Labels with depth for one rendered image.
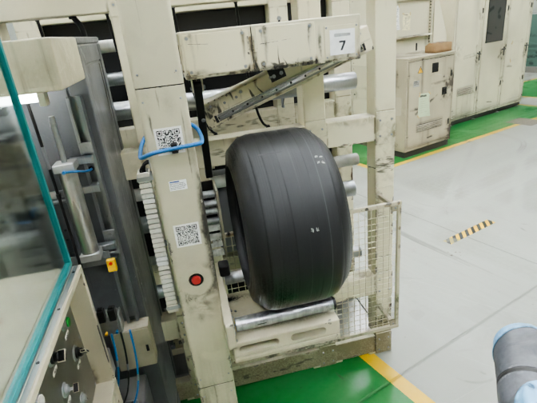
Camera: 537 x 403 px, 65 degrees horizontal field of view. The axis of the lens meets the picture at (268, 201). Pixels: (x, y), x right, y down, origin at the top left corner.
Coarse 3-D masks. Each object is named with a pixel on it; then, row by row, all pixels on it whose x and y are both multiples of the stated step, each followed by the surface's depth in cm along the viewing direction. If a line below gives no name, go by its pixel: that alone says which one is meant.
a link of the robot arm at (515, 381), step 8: (504, 376) 68; (512, 376) 67; (520, 376) 66; (528, 376) 65; (536, 376) 65; (504, 384) 67; (512, 384) 65; (520, 384) 64; (528, 384) 62; (536, 384) 62; (504, 392) 66; (512, 392) 64; (520, 392) 62; (528, 392) 60; (536, 392) 61; (504, 400) 64; (512, 400) 63; (520, 400) 60; (528, 400) 59; (536, 400) 60
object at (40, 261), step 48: (0, 48) 85; (0, 96) 82; (0, 144) 78; (0, 192) 75; (48, 192) 98; (0, 240) 72; (48, 240) 94; (0, 288) 69; (48, 288) 89; (0, 336) 66; (0, 384) 64
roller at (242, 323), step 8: (304, 304) 139; (312, 304) 138; (320, 304) 139; (328, 304) 139; (264, 312) 137; (272, 312) 136; (280, 312) 136; (288, 312) 137; (296, 312) 137; (304, 312) 137; (312, 312) 138; (320, 312) 139; (240, 320) 134; (248, 320) 134; (256, 320) 135; (264, 320) 135; (272, 320) 136; (280, 320) 136; (240, 328) 134; (248, 328) 135
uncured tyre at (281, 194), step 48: (240, 144) 126; (288, 144) 122; (240, 192) 118; (288, 192) 113; (336, 192) 116; (240, 240) 158; (288, 240) 112; (336, 240) 115; (288, 288) 119; (336, 288) 126
